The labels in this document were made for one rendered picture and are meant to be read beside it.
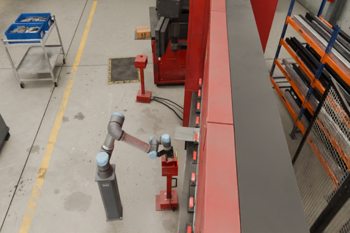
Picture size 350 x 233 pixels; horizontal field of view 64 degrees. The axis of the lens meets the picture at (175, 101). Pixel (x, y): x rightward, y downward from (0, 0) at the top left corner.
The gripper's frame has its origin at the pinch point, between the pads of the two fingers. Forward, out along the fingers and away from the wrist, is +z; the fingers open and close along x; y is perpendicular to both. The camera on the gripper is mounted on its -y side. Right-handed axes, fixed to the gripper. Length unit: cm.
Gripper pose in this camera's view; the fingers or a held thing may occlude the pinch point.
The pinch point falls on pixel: (166, 161)
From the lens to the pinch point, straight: 275.6
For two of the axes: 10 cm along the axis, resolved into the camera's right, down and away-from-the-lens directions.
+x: -0.6, -6.4, 7.6
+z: 0.6, 7.6, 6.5
